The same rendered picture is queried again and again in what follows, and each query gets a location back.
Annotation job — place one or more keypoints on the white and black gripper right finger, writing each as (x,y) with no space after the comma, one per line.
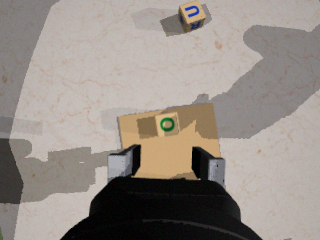
(207,167)

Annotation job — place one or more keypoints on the tan square mat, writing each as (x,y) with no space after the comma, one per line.
(171,157)

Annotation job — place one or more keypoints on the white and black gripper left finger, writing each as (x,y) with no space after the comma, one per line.
(125,163)

